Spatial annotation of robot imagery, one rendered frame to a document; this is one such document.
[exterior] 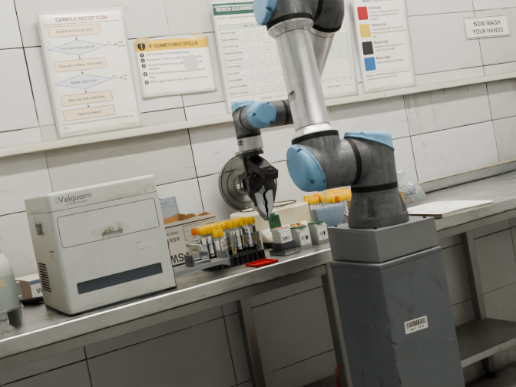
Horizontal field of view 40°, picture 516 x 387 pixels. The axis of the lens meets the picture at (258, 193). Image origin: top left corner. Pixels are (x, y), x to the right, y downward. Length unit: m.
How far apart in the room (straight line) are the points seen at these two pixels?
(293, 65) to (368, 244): 0.46
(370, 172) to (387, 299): 0.30
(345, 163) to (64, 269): 0.71
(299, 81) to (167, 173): 0.95
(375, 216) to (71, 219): 0.73
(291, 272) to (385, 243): 0.37
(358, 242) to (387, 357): 0.28
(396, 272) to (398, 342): 0.16
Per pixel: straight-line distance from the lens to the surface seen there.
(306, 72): 1.69
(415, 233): 1.73
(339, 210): 2.22
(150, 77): 2.53
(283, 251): 2.02
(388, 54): 3.10
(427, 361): 1.76
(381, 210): 1.70
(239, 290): 1.90
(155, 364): 2.53
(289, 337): 2.77
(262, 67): 2.73
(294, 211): 2.31
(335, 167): 1.64
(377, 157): 1.70
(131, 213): 1.78
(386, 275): 1.66
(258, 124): 1.98
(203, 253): 1.90
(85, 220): 1.75
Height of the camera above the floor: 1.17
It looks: 3 degrees down
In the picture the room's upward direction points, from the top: 11 degrees counter-clockwise
